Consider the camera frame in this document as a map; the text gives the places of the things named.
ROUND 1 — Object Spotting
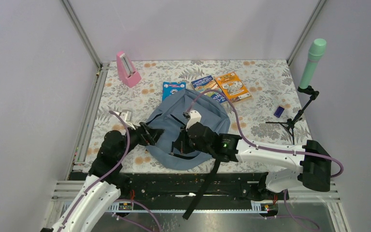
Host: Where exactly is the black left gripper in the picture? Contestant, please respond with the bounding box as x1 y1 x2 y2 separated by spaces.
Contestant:
116 121 165 160

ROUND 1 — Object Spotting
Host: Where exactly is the blue student backpack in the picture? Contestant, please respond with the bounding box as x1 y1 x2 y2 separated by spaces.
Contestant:
143 88 231 221

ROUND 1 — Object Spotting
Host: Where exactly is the orange book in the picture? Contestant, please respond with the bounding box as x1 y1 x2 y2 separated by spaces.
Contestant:
214 72 252 103

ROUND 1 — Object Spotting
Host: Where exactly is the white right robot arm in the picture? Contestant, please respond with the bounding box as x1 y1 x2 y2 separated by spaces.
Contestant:
172 122 332 199

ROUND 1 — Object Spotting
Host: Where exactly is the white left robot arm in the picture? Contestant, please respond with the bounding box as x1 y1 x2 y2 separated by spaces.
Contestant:
41 122 164 232

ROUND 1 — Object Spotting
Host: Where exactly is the blue round package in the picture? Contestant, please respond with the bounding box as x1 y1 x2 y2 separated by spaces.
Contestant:
162 82 186 101

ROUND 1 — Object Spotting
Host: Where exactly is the blue treehouse book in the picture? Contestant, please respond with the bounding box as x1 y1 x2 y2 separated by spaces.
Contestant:
191 75 227 104

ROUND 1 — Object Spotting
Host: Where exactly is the pink metronome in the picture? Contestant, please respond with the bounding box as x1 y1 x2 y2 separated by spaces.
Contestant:
116 51 142 88

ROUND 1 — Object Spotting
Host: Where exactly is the floral tablecloth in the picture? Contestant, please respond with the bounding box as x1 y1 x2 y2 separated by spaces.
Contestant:
83 59 311 172

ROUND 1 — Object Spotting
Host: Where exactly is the purple toy brick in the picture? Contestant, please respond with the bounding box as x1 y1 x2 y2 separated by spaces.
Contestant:
273 106 285 118

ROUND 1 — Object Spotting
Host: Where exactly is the black tripod stand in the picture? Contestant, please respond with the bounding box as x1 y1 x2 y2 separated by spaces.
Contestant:
265 86 319 145

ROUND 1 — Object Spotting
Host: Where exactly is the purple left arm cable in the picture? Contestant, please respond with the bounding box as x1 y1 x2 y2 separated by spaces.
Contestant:
56 110 164 232

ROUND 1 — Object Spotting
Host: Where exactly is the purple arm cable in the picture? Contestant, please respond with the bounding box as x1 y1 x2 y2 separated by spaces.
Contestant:
56 110 164 232
183 89 344 232

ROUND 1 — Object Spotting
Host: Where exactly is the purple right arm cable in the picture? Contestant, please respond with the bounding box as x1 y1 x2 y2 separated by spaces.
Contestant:
183 89 344 232

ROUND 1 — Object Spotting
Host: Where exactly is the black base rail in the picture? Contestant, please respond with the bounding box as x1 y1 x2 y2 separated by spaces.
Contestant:
69 171 290 212

